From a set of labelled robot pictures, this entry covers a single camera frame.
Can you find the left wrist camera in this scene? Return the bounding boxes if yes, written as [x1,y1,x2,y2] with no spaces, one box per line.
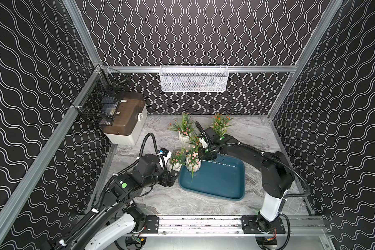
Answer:
[158,148,172,168]

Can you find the white pot pink flowers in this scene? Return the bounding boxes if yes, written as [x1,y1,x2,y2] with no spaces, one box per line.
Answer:
[185,148,202,179]

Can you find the white wire wall basket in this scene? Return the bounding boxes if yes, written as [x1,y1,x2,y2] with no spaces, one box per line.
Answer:
[159,65,229,92]

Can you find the pink flower potted plant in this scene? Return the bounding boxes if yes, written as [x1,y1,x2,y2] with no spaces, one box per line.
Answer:
[167,148,187,171]

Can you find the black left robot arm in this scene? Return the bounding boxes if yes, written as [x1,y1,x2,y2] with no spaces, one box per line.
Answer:
[42,133,179,250]

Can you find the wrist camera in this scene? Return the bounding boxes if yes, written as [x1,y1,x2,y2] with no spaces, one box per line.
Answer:
[158,148,172,168]
[199,136,208,149]

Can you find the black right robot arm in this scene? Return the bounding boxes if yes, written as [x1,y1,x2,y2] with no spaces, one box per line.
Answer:
[195,121,310,233]

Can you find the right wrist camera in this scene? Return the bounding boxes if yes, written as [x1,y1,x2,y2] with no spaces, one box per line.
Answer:
[199,136,208,149]

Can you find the red flower potted plant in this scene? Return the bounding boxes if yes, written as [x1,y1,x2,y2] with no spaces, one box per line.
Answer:
[188,132,202,147]

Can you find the brown lid storage box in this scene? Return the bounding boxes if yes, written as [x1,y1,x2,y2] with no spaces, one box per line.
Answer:
[103,92,148,146]

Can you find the back right potted plant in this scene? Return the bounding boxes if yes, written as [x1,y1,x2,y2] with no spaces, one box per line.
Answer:
[211,114,233,137]

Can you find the back left potted plant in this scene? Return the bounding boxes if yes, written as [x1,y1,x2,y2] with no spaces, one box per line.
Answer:
[168,113,194,144]

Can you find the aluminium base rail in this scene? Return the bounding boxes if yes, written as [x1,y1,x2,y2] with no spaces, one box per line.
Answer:
[112,214,335,250]

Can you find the teal plastic tray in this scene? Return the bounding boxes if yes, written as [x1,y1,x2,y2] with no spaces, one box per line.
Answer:
[179,155,245,201]

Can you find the black wire wall basket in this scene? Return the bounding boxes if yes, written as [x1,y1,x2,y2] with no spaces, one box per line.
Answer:
[76,68,130,127]

